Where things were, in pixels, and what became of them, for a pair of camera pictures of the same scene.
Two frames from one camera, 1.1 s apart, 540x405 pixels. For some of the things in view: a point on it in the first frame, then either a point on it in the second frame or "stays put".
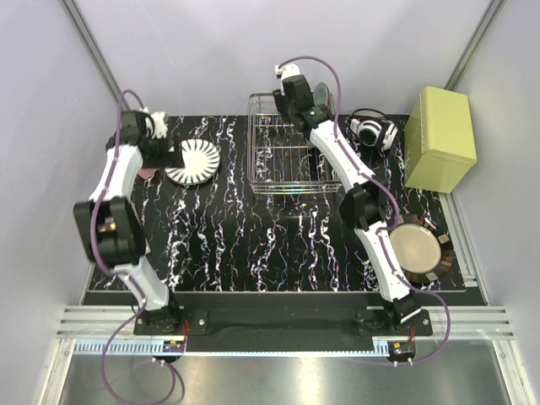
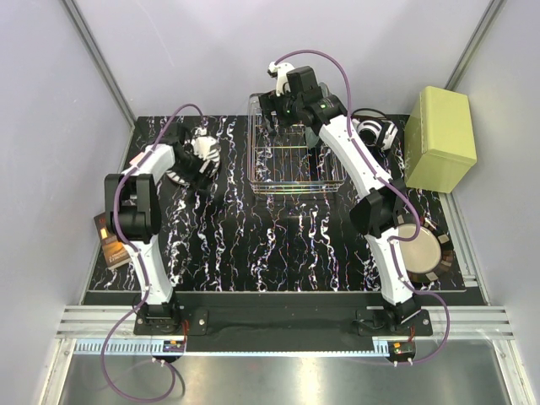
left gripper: x=170 y=153 to x=202 y=167
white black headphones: x=373 y=132 stays put
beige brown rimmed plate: x=422 y=251 stays put
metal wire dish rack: x=280 y=159 stays put
